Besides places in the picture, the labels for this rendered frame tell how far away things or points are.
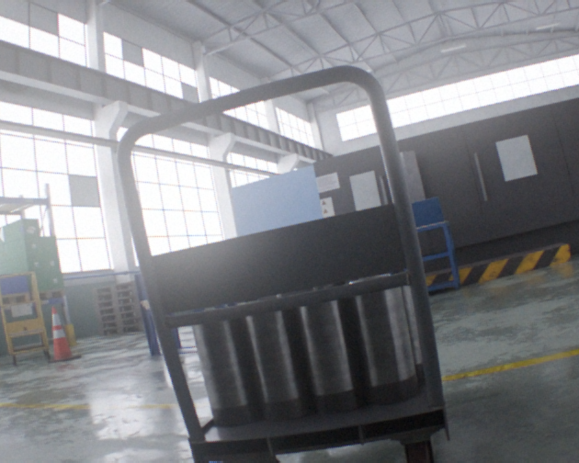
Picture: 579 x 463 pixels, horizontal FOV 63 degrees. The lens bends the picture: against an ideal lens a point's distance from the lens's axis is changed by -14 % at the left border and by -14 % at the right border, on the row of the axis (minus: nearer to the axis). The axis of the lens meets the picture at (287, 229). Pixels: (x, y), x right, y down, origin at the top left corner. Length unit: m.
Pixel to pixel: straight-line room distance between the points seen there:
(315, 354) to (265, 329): 0.13
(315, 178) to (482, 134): 2.48
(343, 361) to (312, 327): 0.11
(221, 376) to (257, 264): 0.33
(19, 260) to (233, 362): 8.23
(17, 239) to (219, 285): 8.41
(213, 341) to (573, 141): 6.59
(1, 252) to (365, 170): 6.30
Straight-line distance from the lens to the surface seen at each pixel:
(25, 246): 9.23
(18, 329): 7.61
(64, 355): 7.05
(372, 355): 1.21
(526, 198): 7.25
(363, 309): 1.20
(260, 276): 1.08
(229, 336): 1.28
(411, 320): 1.35
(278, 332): 1.24
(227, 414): 1.31
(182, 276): 1.13
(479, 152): 7.36
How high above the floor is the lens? 0.59
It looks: 4 degrees up
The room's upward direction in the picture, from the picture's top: 11 degrees counter-clockwise
